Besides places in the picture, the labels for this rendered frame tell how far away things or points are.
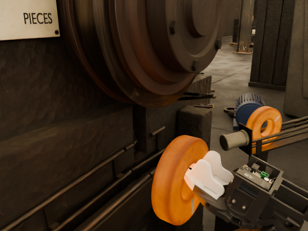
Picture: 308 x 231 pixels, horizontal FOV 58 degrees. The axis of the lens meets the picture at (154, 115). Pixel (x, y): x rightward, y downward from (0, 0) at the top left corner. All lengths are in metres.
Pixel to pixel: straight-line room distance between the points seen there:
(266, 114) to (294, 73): 2.36
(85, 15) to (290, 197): 0.44
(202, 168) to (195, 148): 0.05
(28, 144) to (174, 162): 0.29
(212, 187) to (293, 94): 3.06
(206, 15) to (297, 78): 2.83
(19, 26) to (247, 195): 0.48
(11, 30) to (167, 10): 0.28
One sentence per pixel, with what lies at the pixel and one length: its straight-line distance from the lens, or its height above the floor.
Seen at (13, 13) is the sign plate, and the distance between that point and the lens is 0.58.
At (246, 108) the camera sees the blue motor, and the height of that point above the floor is 0.28.
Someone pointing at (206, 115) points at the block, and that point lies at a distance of 0.94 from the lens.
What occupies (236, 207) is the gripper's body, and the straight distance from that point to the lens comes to 0.45.
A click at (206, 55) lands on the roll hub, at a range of 0.69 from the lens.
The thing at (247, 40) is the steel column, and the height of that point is 0.42.
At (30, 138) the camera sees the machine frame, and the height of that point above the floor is 0.87.
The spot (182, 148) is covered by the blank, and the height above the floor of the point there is 0.90.
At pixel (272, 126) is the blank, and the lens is 1.15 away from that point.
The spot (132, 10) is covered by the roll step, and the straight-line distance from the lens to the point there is 0.54.
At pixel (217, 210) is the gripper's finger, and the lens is 0.45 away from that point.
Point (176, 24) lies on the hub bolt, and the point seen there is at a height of 1.08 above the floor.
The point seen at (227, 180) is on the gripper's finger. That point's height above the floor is 0.84.
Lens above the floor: 1.10
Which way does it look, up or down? 19 degrees down
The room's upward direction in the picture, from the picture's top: straight up
